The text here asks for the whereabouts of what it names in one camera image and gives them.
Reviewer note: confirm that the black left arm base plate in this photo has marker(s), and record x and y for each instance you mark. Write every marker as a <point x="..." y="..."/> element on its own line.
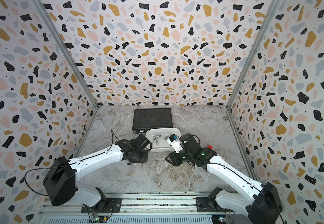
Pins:
<point x="109" y="205"/>

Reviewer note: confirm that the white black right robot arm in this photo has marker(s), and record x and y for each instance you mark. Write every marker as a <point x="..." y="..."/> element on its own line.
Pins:
<point x="257" y="201"/>

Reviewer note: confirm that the black ribbed tool case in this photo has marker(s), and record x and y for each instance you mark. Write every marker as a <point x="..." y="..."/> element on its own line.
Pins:
<point x="151" y="118"/>

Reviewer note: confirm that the aluminium frame post right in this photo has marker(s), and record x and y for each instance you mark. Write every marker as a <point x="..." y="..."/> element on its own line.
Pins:
<point x="268" y="18"/>

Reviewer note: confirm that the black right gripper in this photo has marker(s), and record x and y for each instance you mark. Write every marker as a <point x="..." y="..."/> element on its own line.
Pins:
<point x="173" y="157"/>

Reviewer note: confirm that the aluminium frame post left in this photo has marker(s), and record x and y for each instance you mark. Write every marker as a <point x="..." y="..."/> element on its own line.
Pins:
<point x="39" y="7"/>

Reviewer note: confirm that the aluminium frame post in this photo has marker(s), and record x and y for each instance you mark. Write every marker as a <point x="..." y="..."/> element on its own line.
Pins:
<point x="268" y="18"/>
<point x="39" y="7"/>

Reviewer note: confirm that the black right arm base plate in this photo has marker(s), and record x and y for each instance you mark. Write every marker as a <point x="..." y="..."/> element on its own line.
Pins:
<point x="206" y="204"/>

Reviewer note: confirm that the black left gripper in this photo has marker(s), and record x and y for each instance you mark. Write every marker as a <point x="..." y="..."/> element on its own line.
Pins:
<point x="146" y="152"/>

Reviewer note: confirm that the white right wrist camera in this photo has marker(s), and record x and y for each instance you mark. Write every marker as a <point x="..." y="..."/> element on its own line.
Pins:
<point x="174" y="141"/>

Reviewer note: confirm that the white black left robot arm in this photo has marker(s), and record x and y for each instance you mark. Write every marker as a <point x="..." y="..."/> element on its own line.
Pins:
<point x="61" y="181"/>

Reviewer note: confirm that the white plastic storage box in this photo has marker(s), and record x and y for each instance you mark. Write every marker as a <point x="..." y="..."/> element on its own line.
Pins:
<point x="163" y="145"/>

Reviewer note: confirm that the green circuit board right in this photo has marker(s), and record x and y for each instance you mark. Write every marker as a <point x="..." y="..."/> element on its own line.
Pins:
<point x="222" y="219"/>

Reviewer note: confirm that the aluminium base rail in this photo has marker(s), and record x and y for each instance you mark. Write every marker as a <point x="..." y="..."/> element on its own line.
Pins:
<point x="143" y="208"/>

